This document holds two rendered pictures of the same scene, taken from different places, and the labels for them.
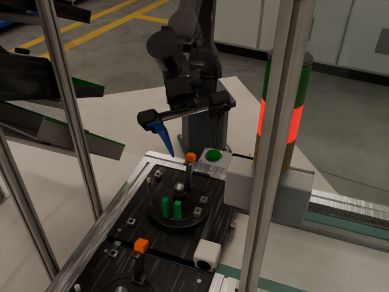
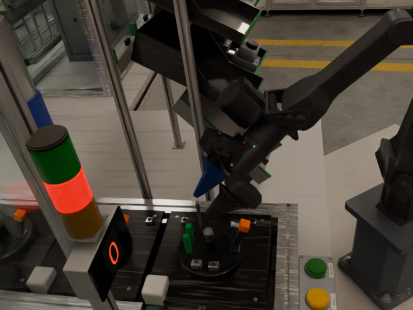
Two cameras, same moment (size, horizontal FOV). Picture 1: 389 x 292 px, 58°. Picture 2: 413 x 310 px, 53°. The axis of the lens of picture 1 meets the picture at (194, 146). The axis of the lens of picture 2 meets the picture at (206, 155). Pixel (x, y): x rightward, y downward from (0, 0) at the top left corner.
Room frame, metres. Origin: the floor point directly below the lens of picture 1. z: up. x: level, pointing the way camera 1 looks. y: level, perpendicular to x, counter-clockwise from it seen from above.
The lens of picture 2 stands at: (0.51, -0.53, 1.67)
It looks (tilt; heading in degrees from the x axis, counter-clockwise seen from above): 38 degrees down; 85
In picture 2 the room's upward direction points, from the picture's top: 9 degrees counter-clockwise
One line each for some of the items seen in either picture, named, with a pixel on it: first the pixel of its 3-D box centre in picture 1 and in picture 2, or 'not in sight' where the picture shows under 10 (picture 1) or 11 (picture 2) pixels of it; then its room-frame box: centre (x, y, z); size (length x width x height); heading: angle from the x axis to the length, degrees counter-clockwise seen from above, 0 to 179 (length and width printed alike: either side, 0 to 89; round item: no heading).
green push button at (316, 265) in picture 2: (213, 156); (316, 268); (0.74, -0.05, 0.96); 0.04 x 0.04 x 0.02
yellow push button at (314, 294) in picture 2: not in sight; (318, 299); (0.71, -0.12, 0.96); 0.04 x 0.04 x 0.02
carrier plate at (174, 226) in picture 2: (179, 211); (212, 256); (0.54, 0.03, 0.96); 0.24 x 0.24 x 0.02; 70
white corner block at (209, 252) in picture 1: (207, 255); (155, 290); (0.41, -0.03, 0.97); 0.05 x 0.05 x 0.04; 70
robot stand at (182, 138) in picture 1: (204, 121); (391, 243); (0.91, -0.03, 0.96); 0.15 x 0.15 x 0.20; 17
